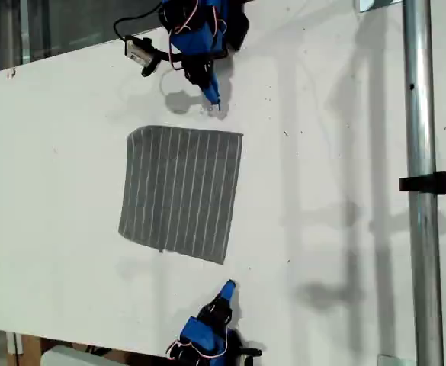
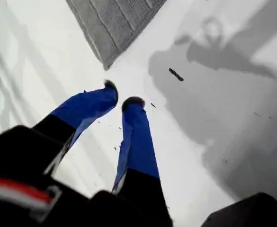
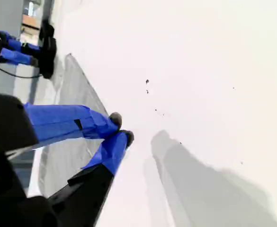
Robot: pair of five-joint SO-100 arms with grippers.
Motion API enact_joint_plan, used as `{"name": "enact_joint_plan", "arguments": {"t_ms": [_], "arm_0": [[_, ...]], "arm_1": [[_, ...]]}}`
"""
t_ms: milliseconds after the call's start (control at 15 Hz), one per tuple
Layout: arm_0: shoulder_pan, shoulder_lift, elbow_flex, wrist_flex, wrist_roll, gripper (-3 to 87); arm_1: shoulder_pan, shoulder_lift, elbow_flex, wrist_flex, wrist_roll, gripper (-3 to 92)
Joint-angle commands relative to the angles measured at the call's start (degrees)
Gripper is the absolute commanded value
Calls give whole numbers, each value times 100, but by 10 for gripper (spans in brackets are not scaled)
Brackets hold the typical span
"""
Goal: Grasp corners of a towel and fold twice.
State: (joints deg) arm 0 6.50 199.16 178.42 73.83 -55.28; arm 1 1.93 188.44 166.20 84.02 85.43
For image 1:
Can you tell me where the steel post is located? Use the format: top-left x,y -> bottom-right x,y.
401,0 -> 445,366

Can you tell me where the white box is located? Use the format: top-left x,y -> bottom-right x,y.
40,345 -> 132,366

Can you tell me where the black clamp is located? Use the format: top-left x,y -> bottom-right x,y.
399,162 -> 446,203

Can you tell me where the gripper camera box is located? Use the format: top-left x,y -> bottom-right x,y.
124,35 -> 182,78

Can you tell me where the wooden table leg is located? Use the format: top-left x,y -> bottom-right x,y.
5,331 -> 43,358

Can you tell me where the black camera cable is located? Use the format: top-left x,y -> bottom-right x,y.
113,0 -> 163,41

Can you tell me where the grey white-striped towel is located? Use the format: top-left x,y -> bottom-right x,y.
117,124 -> 245,266

